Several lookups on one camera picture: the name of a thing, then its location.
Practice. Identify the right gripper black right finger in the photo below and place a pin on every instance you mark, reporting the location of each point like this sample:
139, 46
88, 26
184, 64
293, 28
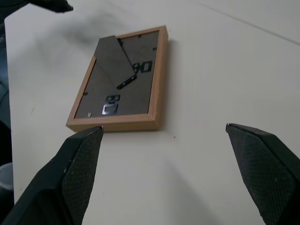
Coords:
264, 168

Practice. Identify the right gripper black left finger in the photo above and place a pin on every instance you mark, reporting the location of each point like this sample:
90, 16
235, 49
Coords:
58, 182

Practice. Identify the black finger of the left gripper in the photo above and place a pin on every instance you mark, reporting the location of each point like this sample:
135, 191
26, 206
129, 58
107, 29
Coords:
47, 4

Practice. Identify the light grey rounded object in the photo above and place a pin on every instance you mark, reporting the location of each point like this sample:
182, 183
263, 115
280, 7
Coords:
5, 178

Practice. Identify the wooden picture frame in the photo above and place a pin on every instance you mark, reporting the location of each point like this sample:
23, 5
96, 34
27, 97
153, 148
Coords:
131, 100

